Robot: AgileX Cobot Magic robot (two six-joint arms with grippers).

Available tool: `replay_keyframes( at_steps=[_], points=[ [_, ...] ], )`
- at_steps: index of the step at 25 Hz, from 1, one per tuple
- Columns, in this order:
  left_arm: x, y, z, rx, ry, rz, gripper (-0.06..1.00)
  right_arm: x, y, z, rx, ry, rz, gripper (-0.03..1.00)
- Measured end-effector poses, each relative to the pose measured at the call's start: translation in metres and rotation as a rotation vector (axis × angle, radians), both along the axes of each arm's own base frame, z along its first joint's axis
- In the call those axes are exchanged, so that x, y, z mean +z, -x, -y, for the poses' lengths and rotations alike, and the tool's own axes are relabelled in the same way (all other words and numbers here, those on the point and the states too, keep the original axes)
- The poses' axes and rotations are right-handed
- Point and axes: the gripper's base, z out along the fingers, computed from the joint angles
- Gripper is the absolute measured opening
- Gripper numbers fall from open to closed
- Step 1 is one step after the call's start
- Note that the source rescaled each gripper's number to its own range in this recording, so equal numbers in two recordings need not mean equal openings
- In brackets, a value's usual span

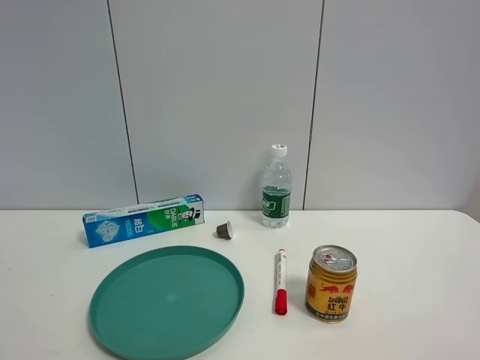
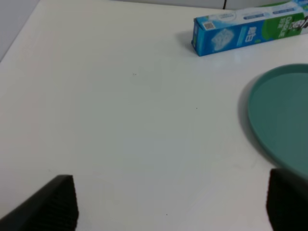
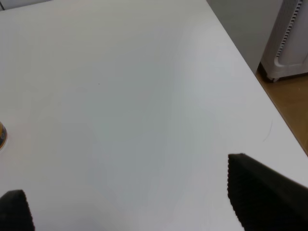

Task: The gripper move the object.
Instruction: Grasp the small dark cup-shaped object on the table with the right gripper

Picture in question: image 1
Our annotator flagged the green round plastic plate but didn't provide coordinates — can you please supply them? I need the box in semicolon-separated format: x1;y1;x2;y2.
88;245;245;359

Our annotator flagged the white marker red cap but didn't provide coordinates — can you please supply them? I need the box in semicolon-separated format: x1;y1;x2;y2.
274;249;288;316

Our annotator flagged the gold Red Bull can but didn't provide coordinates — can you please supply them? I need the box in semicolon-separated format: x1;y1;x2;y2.
304;245;357;323

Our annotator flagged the clear water bottle green label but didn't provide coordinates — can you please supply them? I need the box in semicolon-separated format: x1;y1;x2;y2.
262;144;292;229

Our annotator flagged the blue green toothpaste box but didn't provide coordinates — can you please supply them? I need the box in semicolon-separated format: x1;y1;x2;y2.
82;194;204;248

